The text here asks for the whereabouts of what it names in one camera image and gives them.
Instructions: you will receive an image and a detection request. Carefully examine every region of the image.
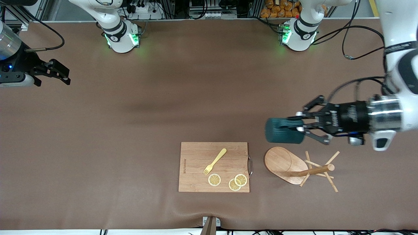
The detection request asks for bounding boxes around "wooden mug tree rack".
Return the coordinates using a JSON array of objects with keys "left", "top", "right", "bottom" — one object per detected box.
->
[{"left": 264, "top": 147, "right": 340, "bottom": 193}]

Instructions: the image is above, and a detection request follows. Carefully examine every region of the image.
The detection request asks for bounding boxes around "white power strip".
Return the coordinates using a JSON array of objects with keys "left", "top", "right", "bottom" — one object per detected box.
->
[{"left": 129, "top": 3, "right": 164, "bottom": 20}]

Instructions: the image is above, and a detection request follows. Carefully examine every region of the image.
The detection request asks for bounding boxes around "pile of orange bread rolls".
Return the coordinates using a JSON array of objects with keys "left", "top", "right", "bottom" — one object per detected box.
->
[{"left": 260, "top": 0, "right": 302, "bottom": 18}]

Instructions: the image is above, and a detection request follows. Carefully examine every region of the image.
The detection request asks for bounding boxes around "bamboo cutting board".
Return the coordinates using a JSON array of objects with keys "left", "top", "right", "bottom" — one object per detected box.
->
[{"left": 178, "top": 142, "right": 250, "bottom": 193}]

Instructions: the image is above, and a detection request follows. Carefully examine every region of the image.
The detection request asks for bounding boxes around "brown camera stand post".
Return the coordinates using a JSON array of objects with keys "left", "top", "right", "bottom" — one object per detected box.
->
[{"left": 200, "top": 217, "right": 217, "bottom": 235}]

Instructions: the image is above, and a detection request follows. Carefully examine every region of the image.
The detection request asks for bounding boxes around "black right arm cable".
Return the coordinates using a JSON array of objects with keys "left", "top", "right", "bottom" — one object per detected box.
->
[{"left": 20, "top": 13, "right": 65, "bottom": 53}]

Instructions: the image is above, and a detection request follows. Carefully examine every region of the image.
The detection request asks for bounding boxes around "yellow plastic fork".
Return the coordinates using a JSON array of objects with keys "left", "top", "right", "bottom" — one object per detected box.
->
[{"left": 203, "top": 148, "right": 227, "bottom": 176}]

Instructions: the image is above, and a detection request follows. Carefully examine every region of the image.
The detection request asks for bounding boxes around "dark green ribbed mug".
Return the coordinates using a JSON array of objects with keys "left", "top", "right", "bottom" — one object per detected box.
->
[{"left": 265, "top": 117, "right": 306, "bottom": 144}]

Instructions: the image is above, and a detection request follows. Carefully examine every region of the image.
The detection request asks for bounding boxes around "grey metal table bracket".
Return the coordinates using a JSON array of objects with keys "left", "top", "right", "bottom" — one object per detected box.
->
[{"left": 202, "top": 216, "right": 221, "bottom": 227}]

